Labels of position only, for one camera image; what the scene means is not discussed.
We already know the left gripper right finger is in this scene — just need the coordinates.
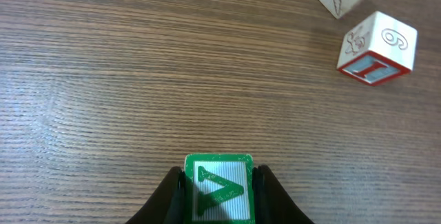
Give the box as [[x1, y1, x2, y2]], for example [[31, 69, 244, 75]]
[[252, 165, 314, 224]]

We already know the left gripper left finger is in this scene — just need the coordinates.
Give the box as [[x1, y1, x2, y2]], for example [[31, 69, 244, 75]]
[[126, 166, 185, 224]]

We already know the green V wooden block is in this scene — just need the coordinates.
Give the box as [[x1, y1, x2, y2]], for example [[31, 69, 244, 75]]
[[184, 153, 256, 224]]

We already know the red I wooden block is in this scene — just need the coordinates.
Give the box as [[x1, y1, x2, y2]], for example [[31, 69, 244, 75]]
[[336, 11, 418, 86]]

